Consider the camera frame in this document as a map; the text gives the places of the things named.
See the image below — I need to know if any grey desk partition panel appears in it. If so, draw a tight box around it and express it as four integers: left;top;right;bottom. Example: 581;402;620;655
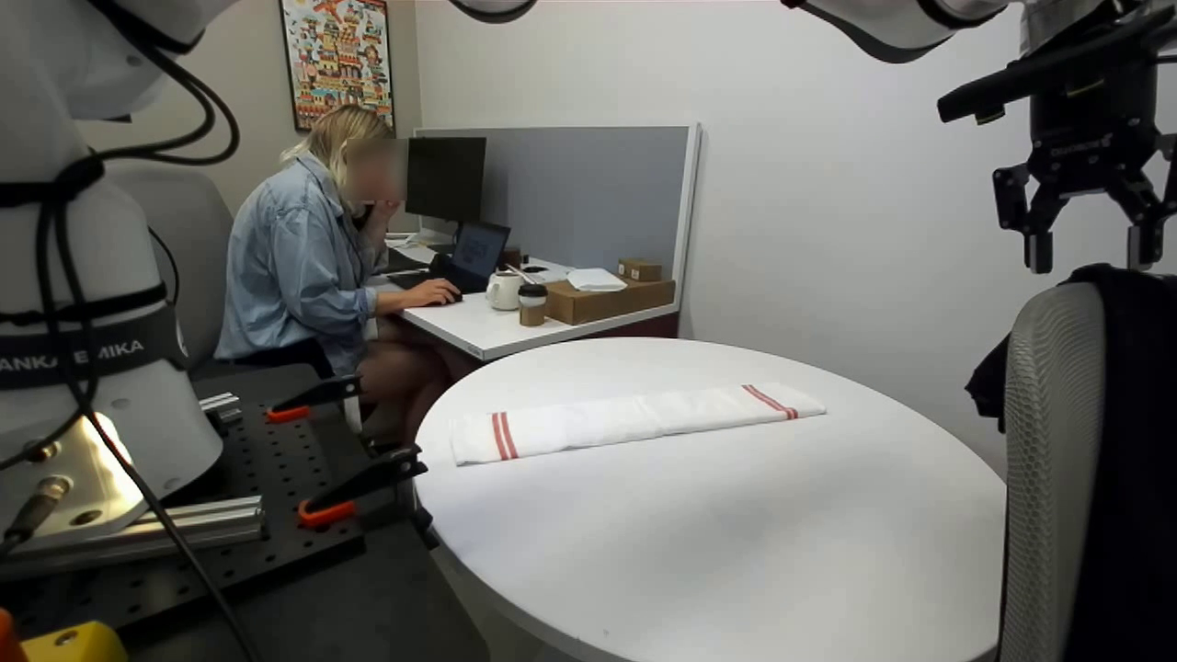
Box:
416;118;705;343

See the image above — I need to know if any grey high-back desk chair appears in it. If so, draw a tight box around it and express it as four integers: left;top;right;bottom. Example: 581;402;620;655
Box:
115;170;340;385

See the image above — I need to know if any silver metal rail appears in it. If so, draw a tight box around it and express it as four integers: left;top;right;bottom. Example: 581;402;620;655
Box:
0;488;268;563

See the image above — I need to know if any colourful wall poster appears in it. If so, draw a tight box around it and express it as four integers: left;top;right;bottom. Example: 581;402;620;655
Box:
275;0;396;137

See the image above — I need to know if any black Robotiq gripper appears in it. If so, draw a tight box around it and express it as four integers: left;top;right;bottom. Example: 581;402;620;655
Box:
989;48;1177;276

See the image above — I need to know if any woman in denim shirt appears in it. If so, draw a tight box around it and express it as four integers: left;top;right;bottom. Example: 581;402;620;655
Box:
212;103;471;435

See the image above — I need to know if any yellow tool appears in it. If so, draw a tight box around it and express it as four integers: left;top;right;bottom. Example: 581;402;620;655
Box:
13;619;132;662

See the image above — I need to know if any white towel with red stripes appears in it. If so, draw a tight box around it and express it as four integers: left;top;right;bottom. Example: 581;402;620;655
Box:
440;380;832;471

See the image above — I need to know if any white round table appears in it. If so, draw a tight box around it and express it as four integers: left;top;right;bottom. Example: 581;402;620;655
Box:
412;333;1010;662

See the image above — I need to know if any white ceramic mug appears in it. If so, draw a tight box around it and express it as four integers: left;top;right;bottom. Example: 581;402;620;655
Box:
487;270;526;316

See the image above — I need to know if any black computer monitor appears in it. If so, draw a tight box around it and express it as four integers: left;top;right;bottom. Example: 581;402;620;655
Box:
400;131;489;233

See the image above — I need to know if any large open cardboard box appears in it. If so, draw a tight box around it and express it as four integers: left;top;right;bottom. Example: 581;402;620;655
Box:
546;276;682;328

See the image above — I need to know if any brown paper coffee cup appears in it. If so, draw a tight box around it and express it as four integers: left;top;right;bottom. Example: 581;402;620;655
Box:
516;283;550;331

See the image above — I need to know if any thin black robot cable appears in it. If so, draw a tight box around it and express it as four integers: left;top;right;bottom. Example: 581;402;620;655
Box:
0;0;254;662

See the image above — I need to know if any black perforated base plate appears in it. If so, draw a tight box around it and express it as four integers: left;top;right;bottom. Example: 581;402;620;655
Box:
0;385;427;640

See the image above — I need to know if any white office desk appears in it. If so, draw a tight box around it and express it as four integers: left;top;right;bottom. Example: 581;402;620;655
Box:
384;233;684;365

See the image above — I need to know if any grey mesh office chair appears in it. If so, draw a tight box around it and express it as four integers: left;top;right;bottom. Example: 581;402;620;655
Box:
997;276;1114;662

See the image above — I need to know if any black clamp with orange tip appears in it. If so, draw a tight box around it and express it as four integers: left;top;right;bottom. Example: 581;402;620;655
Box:
261;370;363;430
293;443;429;534

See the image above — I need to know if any black laptop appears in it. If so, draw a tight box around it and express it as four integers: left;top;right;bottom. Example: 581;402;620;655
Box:
419;217;516;297

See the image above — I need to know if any white paper sheet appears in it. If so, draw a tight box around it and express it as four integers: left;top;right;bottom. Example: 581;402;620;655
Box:
562;265;634;297

